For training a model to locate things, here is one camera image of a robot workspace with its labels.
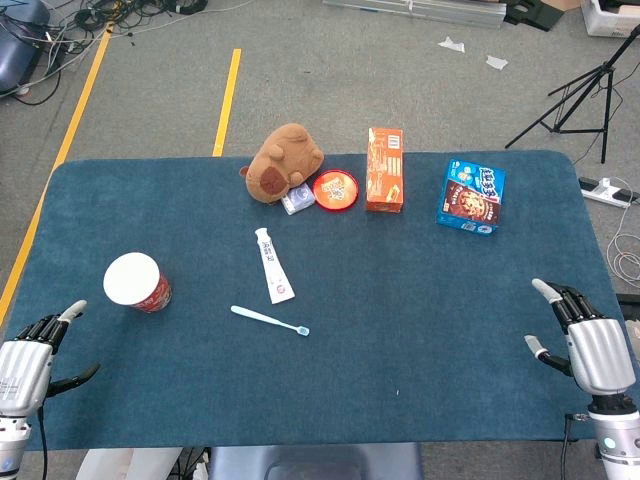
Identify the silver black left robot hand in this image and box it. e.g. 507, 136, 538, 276
0, 299, 101, 416

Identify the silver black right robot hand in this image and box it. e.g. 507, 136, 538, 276
523, 278, 637, 399

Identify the light blue toothbrush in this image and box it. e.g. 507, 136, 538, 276
230, 305, 311, 337

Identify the white toothpaste tube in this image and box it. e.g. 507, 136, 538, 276
253, 227, 296, 305

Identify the red paper noodle cup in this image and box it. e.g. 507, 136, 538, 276
102, 252, 173, 315

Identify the white power strip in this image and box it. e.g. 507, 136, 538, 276
578, 176, 639, 209

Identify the blue cookie box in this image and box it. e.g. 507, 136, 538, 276
435, 158, 507, 237

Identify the blue table cloth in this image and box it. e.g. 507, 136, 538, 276
0, 150, 626, 451

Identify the orange cracker box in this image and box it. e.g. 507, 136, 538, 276
365, 127, 405, 214

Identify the black tripod stand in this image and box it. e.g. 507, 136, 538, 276
504, 22, 640, 165

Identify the blue grey seat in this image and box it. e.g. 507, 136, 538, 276
207, 442, 425, 480

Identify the red round lid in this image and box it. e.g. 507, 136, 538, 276
312, 169, 360, 215

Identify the dark blue grey machine base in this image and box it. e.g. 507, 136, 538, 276
0, 0, 51, 94

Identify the purple tissue pack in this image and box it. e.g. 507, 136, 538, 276
280, 181, 317, 216

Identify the brown capybara plush toy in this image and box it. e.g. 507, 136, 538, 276
238, 123, 325, 205

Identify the white plastic bin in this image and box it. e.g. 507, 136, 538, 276
580, 0, 640, 38

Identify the short yellow floor tape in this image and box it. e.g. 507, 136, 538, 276
212, 48, 243, 158

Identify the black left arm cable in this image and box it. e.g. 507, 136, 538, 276
36, 407, 50, 480

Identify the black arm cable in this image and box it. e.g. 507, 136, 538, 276
36, 407, 50, 480
559, 412, 591, 480

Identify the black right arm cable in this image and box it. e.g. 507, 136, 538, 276
559, 412, 591, 480

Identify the white looped cable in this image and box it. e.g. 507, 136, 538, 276
606, 177, 640, 289

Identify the black metal bracket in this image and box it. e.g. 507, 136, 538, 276
503, 0, 566, 32

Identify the aluminium rail platform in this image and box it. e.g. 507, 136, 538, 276
322, 0, 507, 30

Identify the black floor cable tangle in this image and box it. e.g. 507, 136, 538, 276
0, 0, 256, 107

